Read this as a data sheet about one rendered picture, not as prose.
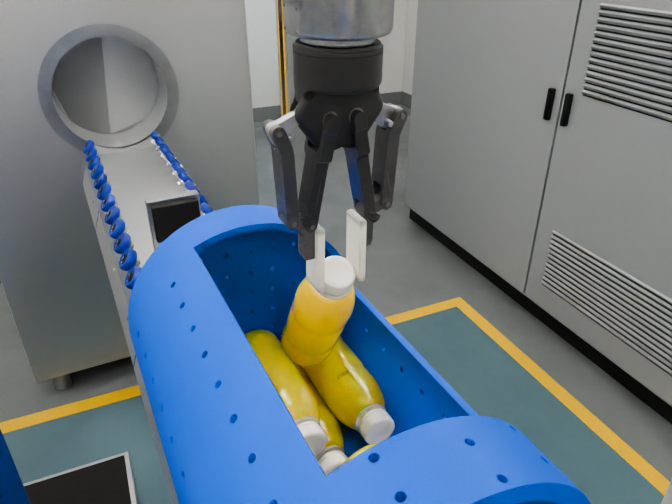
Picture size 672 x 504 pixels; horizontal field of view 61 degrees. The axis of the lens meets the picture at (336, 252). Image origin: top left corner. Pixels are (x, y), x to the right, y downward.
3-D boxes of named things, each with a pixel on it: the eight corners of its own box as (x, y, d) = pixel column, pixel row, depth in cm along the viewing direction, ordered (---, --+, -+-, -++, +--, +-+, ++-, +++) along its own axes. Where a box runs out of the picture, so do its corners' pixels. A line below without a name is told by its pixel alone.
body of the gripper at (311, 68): (361, 27, 51) (358, 127, 56) (273, 33, 48) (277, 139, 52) (406, 41, 45) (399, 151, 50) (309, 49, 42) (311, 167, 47)
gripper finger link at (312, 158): (344, 116, 48) (329, 114, 47) (319, 236, 52) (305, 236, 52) (324, 104, 51) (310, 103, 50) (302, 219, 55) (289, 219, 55)
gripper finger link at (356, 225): (346, 209, 57) (352, 208, 57) (345, 268, 60) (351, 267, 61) (360, 221, 54) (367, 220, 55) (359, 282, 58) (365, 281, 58)
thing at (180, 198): (204, 256, 120) (195, 189, 112) (210, 265, 117) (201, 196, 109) (156, 267, 116) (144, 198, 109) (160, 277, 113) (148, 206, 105)
